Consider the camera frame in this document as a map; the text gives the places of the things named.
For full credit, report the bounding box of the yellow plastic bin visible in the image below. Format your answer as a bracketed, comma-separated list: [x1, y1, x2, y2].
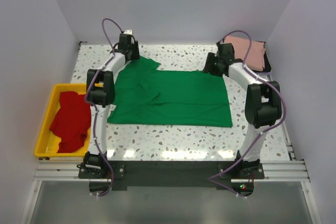
[34, 83, 90, 158]

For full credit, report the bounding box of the red t-shirt in bin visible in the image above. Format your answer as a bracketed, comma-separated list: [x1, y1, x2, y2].
[49, 91, 91, 153]

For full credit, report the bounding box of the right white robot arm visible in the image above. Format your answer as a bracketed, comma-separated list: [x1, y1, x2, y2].
[203, 42, 285, 178]

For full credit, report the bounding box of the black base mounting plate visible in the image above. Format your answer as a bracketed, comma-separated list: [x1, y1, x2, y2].
[77, 161, 265, 193]

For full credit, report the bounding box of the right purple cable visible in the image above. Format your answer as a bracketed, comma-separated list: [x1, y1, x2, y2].
[208, 30, 287, 192]

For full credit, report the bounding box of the purple cable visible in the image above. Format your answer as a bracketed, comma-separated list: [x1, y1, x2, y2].
[83, 18, 124, 197]
[208, 30, 287, 192]

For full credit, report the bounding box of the folded pink t-shirt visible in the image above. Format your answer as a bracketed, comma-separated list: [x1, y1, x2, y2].
[224, 35, 265, 71]

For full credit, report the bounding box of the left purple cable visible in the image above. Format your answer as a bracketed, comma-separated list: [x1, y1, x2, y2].
[83, 18, 124, 197]

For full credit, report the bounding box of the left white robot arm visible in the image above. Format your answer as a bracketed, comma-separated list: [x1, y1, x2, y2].
[82, 29, 140, 178]

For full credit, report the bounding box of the folded lavender t-shirt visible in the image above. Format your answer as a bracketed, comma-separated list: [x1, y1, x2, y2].
[255, 71, 272, 75]

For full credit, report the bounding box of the green t-shirt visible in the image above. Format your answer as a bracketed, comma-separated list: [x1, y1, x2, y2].
[107, 57, 233, 127]

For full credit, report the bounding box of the folded black t-shirt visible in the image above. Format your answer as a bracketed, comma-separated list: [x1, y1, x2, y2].
[263, 51, 272, 72]

